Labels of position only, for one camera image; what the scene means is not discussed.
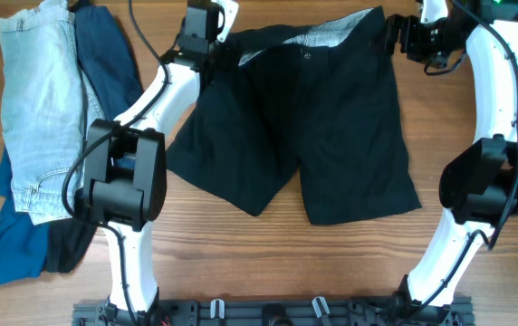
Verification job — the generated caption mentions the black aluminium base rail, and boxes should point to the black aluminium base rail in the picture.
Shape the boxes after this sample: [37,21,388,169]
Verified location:
[72,296,475,326]

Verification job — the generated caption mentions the black shorts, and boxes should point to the black shorts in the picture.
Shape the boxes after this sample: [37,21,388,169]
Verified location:
[167,7,420,225]

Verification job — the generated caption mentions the light blue denim shorts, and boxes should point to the light blue denim shorts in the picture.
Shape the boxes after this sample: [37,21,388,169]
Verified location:
[0,0,104,225]

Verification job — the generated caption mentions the bright blue garment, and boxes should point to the bright blue garment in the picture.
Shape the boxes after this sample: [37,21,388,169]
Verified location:
[0,152,49,285]

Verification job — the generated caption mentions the black garment under pile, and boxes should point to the black garment under pile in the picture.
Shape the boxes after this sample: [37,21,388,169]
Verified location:
[43,189,101,273]

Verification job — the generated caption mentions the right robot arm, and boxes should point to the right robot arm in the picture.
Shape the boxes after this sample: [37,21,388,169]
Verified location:
[379,0,518,325]

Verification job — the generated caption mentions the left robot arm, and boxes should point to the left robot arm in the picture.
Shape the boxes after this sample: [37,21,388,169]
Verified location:
[73,0,239,325]

